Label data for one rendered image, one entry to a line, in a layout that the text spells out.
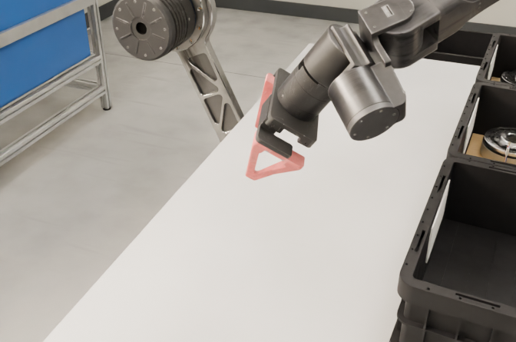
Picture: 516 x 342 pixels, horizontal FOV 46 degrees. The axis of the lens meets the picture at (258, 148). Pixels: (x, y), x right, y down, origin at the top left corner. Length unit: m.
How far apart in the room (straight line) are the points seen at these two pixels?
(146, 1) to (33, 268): 1.08
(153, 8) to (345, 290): 0.87
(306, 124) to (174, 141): 2.16
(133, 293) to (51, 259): 1.25
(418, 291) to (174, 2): 1.09
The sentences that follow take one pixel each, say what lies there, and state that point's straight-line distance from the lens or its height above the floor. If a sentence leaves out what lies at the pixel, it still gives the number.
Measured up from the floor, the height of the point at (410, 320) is 0.87.
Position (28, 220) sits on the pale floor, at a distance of 2.47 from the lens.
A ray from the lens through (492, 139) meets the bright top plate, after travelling 1.15.
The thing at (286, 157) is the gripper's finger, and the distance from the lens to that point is 0.69.
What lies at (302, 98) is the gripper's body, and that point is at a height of 1.09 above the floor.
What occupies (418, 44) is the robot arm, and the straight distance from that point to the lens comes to 0.70.
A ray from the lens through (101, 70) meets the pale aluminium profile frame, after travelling 3.10.
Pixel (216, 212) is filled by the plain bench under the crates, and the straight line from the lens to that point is 1.16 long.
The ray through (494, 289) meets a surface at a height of 0.83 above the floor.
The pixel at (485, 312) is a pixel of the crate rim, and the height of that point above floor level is 0.93.
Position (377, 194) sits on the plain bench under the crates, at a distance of 1.23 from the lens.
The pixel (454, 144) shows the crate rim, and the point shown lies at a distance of 0.96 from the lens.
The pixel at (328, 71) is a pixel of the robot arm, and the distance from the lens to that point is 0.67.
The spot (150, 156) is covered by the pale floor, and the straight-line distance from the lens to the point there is 2.74.
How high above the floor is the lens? 1.38
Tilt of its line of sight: 30 degrees down
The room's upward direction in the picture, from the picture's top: straight up
